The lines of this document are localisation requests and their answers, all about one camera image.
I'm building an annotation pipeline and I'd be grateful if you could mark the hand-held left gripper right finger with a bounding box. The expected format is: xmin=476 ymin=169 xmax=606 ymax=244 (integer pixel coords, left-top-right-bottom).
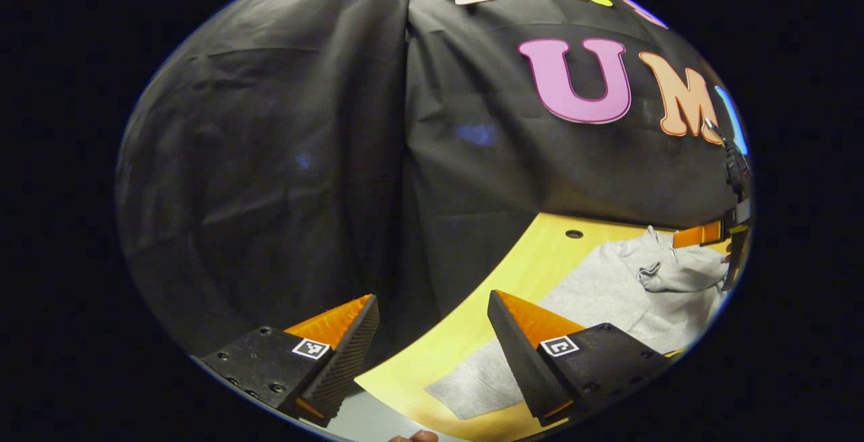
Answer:
xmin=487 ymin=289 xmax=676 ymax=428

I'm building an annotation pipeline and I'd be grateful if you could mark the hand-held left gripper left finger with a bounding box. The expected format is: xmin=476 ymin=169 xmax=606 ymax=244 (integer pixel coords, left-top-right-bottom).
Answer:
xmin=194 ymin=294 xmax=381 ymax=428

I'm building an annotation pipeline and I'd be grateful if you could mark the grey zip-neck sweatshirt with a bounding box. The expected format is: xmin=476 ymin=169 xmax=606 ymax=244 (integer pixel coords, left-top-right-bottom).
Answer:
xmin=425 ymin=225 xmax=733 ymax=421

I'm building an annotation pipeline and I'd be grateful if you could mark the black backdrop cloth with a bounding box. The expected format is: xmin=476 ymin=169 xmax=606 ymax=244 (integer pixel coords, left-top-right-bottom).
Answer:
xmin=115 ymin=0 xmax=751 ymax=362

